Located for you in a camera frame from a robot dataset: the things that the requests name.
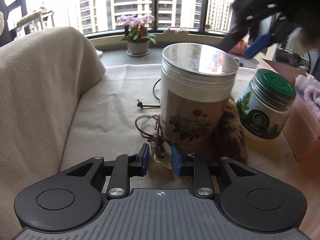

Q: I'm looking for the brown cord pendant necklace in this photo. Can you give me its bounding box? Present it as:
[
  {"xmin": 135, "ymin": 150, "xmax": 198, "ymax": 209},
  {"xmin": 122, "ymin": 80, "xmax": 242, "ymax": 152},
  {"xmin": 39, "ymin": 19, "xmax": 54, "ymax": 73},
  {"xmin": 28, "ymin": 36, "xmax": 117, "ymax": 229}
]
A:
[{"xmin": 134, "ymin": 98, "xmax": 176, "ymax": 169}]

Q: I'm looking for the lavender plush towel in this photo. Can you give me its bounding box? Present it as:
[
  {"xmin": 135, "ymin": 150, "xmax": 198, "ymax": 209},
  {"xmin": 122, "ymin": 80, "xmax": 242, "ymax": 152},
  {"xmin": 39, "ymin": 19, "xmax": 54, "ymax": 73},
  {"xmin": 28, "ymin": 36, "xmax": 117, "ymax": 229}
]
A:
[{"xmin": 295, "ymin": 75, "xmax": 320, "ymax": 122}]

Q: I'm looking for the brown furry plush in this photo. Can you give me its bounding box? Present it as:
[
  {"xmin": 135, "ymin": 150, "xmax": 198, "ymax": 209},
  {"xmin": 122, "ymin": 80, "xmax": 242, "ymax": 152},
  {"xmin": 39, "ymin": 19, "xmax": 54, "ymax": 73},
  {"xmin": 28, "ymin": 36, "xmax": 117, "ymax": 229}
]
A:
[{"xmin": 209, "ymin": 97, "xmax": 248, "ymax": 164}]

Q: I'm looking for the green lid glass jar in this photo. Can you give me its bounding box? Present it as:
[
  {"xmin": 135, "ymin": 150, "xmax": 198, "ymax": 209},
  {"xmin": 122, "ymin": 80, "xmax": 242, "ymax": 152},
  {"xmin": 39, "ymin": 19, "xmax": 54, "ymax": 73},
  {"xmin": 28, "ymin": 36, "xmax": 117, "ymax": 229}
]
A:
[{"xmin": 236, "ymin": 69, "xmax": 296, "ymax": 141}]

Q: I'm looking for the large clear floral jar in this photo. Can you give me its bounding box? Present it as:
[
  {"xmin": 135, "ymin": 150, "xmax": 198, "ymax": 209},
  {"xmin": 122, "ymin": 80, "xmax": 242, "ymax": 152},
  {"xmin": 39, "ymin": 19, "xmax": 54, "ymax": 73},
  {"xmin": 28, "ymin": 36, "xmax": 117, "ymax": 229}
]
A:
[{"xmin": 160, "ymin": 43, "xmax": 239, "ymax": 145}]

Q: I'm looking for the beige covered sofa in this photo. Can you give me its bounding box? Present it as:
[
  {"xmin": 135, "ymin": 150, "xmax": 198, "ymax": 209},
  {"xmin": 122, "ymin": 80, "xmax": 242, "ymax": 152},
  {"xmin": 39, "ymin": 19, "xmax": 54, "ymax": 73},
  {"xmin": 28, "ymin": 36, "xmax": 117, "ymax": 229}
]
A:
[{"xmin": 1, "ymin": 27, "xmax": 319, "ymax": 239}]

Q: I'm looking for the pink storage box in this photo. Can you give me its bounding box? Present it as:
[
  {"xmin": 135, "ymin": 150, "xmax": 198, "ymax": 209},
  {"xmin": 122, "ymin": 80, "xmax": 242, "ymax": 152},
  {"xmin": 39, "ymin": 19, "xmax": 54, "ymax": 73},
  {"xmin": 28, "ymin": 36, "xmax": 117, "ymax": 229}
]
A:
[{"xmin": 256, "ymin": 59, "xmax": 319, "ymax": 160}]

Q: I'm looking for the potted pink orchid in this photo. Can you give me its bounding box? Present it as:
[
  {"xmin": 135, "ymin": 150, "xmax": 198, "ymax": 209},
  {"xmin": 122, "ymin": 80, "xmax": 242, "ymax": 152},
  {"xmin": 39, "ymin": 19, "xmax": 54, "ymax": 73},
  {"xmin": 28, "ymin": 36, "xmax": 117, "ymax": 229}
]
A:
[{"xmin": 116, "ymin": 14, "xmax": 156, "ymax": 57}]

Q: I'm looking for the black cable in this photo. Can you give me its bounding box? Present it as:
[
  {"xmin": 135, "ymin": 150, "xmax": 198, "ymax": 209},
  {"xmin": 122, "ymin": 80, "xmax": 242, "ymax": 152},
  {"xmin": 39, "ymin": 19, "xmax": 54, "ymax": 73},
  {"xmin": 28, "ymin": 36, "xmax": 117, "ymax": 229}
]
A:
[{"xmin": 152, "ymin": 77, "xmax": 163, "ymax": 101}]

